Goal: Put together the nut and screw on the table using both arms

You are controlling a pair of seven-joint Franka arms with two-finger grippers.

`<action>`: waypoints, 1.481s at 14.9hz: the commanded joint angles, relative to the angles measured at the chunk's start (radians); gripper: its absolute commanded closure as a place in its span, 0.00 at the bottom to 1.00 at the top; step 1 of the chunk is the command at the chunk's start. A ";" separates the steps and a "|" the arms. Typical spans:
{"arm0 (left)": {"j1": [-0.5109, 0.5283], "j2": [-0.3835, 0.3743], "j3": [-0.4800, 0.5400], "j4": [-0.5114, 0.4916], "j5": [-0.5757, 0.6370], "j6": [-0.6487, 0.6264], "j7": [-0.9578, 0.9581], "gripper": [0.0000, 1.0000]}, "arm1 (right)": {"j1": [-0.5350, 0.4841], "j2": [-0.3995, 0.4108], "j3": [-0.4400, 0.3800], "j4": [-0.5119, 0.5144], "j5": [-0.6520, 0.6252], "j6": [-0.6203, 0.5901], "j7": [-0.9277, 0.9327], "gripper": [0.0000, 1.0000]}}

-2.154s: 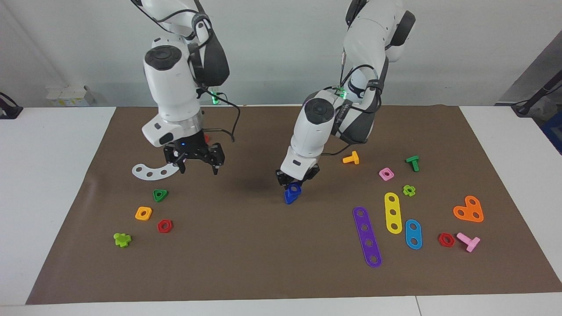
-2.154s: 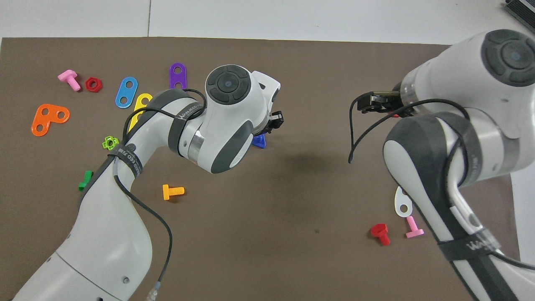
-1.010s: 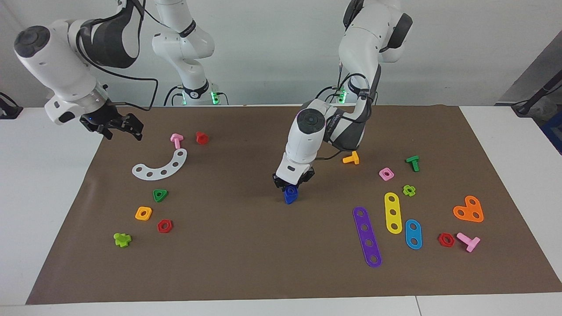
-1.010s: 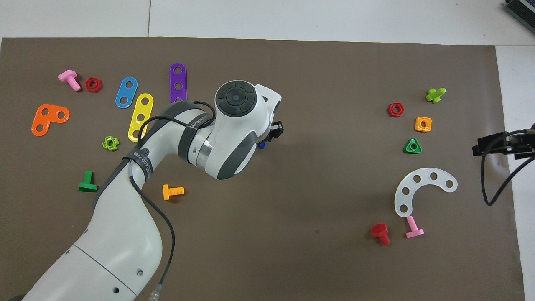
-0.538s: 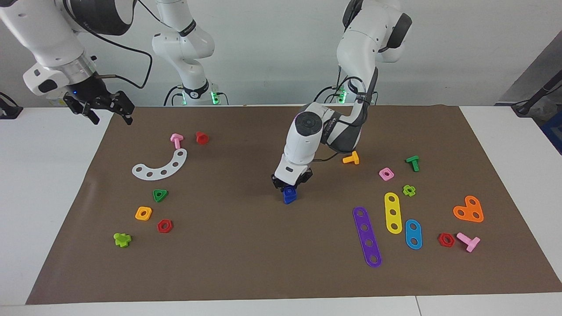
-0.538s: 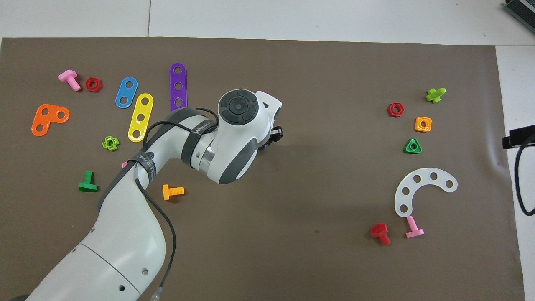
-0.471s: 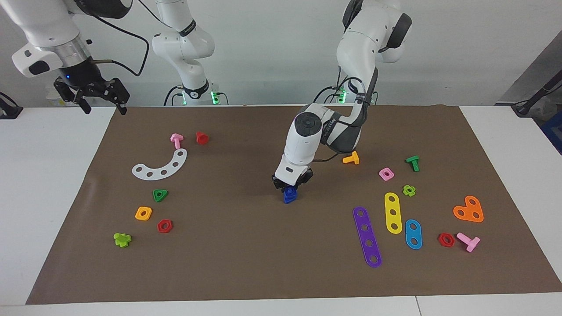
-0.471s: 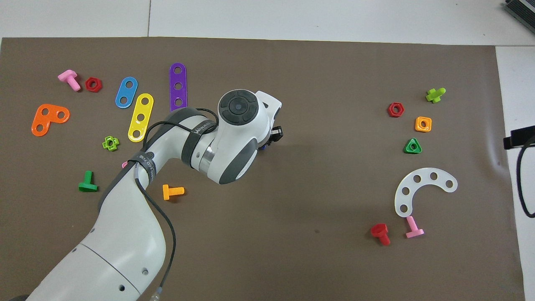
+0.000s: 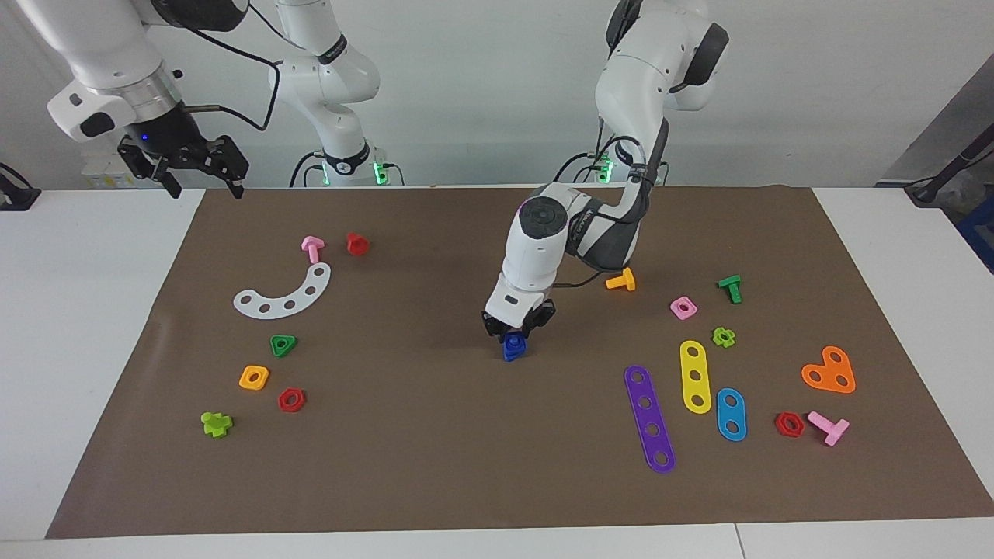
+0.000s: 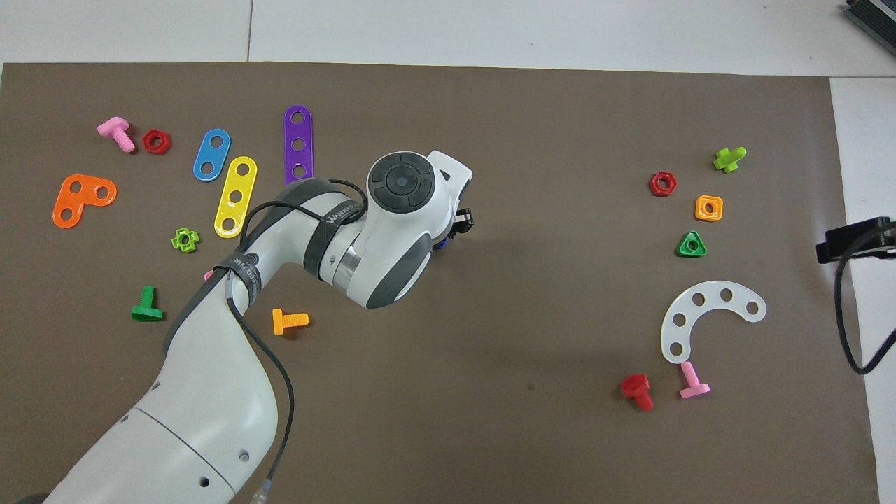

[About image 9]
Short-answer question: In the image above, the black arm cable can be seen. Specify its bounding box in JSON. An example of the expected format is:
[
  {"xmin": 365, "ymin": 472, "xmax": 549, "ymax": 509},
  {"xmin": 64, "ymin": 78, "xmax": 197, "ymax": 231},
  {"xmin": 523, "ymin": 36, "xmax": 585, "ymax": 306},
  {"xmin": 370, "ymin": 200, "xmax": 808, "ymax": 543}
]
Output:
[
  {"xmin": 179, "ymin": 0, "xmax": 282, "ymax": 131},
  {"xmin": 555, "ymin": 115, "xmax": 649, "ymax": 290}
]

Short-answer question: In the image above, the white cardboard box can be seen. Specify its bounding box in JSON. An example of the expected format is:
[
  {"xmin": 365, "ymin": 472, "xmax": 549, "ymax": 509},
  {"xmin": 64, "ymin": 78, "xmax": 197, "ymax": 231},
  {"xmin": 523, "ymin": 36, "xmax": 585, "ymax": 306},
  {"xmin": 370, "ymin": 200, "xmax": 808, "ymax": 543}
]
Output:
[{"xmin": 82, "ymin": 151, "xmax": 168, "ymax": 189}]

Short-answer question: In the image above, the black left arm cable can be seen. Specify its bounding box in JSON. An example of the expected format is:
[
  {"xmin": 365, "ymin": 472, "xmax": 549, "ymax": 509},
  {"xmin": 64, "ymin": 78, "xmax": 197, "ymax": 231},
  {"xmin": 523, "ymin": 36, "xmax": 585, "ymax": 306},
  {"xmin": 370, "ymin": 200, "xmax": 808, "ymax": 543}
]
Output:
[{"xmin": 555, "ymin": 115, "xmax": 649, "ymax": 290}]

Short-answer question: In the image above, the black stand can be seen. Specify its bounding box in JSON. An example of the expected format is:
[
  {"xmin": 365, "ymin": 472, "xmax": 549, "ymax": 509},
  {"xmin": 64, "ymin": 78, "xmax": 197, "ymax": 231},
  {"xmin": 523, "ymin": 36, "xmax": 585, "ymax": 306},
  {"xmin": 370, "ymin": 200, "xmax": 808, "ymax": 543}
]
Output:
[{"xmin": 905, "ymin": 140, "xmax": 994, "ymax": 207}]

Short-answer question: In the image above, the orange heart perforated plate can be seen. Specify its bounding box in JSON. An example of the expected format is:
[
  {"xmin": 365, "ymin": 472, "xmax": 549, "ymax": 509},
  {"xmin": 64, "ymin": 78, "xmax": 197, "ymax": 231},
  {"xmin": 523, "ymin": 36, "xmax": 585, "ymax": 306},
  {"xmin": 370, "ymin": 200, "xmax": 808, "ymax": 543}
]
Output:
[{"xmin": 801, "ymin": 345, "xmax": 857, "ymax": 394}]

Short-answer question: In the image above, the blue two-hole strip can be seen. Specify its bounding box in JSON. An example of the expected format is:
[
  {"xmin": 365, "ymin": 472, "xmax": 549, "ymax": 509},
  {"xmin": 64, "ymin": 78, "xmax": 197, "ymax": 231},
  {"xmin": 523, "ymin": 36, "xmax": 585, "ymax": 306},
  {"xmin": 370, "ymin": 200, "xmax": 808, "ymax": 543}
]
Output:
[{"xmin": 716, "ymin": 387, "xmax": 748, "ymax": 443}]

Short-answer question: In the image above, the purple four-hole strip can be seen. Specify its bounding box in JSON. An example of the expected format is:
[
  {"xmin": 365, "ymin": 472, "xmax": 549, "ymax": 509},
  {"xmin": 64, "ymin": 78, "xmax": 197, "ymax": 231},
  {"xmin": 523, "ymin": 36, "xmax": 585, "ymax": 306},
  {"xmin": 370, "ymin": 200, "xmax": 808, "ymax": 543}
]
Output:
[{"xmin": 624, "ymin": 365, "xmax": 676, "ymax": 474}]

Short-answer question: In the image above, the white curved perforated plate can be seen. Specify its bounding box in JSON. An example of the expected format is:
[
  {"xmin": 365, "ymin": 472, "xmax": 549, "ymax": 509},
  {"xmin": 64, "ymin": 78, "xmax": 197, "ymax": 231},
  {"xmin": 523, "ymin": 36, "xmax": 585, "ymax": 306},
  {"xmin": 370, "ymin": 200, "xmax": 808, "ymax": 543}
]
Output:
[{"xmin": 233, "ymin": 262, "xmax": 332, "ymax": 320}]

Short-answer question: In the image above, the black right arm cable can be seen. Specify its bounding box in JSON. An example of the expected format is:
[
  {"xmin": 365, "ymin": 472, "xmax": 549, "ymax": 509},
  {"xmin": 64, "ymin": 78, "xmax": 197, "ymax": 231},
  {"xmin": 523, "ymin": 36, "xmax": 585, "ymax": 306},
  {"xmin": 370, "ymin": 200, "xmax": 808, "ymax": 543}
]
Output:
[{"xmin": 179, "ymin": 0, "xmax": 282, "ymax": 131}]

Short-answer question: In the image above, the yellow three-hole strip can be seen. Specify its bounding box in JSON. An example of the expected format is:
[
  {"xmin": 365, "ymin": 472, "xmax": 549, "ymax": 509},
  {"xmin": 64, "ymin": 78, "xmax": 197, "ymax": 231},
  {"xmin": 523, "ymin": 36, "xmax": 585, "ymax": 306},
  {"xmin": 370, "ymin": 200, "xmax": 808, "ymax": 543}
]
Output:
[{"xmin": 679, "ymin": 340, "xmax": 712, "ymax": 415}]

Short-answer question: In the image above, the black right base cable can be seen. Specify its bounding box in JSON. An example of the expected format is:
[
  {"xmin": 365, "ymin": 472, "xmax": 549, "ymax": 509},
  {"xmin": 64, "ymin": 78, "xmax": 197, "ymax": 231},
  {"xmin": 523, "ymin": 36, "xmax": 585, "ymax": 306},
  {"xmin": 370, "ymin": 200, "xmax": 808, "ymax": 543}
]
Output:
[{"xmin": 290, "ymin": 150, "xmax": 323, "ymax": 188}]

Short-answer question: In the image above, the black clamp device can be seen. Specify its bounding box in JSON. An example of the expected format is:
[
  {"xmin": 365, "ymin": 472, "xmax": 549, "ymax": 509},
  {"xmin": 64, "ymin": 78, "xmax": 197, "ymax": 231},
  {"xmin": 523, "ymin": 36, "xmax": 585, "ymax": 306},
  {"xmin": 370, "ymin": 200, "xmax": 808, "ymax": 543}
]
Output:
[{"xmin": 0, "ymin": 161, "xmax": 41, "ymax": 212}]

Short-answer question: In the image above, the black base cable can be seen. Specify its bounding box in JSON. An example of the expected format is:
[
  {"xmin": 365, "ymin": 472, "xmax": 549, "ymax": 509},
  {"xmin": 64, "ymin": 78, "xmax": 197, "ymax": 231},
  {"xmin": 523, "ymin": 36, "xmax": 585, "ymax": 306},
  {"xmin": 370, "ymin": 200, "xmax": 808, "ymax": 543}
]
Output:
[
  {"xmin": 553, "ymin": 148, "xmax": 614, "ymax": 185},
  {"xmin": 290, "ymin": 150, "xmax": 323, "ymax": 188}
]

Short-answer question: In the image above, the brown table mat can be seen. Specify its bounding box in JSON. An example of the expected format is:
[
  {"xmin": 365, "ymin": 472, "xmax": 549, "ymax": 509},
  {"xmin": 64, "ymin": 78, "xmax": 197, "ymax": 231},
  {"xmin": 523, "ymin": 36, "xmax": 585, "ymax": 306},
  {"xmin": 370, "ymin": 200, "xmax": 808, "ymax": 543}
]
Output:
[{"xmin": 45, "ymin": 185, "xmax": 994, "ymax": 540}]

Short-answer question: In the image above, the blue crate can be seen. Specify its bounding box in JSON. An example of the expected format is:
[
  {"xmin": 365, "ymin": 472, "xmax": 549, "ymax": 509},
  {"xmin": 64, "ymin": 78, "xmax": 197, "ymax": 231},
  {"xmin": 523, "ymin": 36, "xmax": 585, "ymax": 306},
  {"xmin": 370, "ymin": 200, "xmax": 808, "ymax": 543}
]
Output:
[{"xmin": 957, "ymin": 198, "xmax": 994, "ymax": 274}]

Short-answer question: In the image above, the black left base cable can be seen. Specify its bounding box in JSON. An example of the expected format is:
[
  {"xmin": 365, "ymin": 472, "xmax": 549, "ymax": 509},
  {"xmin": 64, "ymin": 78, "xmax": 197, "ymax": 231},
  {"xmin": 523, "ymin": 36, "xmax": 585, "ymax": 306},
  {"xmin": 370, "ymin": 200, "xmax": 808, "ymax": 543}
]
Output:
[{"xmin": 553, "ymin": 148, "xmax": 614, "ymax": 185}]

